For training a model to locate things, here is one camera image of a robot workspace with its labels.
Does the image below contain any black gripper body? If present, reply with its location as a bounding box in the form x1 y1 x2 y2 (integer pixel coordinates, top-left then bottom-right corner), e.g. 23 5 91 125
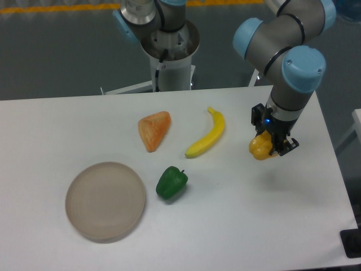
263 116 294 144

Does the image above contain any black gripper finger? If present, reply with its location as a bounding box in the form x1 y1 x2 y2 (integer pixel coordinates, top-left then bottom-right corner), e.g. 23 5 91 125
251 103 265 132
270 138 299 156

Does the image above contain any yellow bell pepper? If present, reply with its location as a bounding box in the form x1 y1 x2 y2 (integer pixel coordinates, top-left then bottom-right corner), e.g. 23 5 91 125
249 130 276 160

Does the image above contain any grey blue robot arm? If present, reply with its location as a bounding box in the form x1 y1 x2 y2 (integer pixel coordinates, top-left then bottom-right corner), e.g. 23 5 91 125
113 1 336 160

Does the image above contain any green bell pepper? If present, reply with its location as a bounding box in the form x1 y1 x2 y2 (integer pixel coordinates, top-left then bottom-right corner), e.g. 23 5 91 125
156 166 188 200

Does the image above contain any beige round plate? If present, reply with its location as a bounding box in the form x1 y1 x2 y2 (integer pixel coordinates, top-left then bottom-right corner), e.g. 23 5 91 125
65 162 146 243

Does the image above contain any yellow banana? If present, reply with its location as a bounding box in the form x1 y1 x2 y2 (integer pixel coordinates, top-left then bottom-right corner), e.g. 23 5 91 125
184 107 226 159

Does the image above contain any white side table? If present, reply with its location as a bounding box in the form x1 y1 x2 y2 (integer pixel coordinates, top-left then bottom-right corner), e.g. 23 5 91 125
333 108 360 171

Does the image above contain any orange triangular bread slice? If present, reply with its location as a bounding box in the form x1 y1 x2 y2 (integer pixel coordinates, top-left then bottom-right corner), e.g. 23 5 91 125
138 111 171 152

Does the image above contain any black device at table edge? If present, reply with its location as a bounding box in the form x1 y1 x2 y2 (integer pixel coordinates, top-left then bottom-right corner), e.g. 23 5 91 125
340 229 360 259

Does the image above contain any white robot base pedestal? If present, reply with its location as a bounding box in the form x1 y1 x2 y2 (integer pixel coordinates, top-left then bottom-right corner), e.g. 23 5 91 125
102 20 200 95

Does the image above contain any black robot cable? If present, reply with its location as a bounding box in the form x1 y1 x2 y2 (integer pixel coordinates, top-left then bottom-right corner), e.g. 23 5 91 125
153 49 169 93

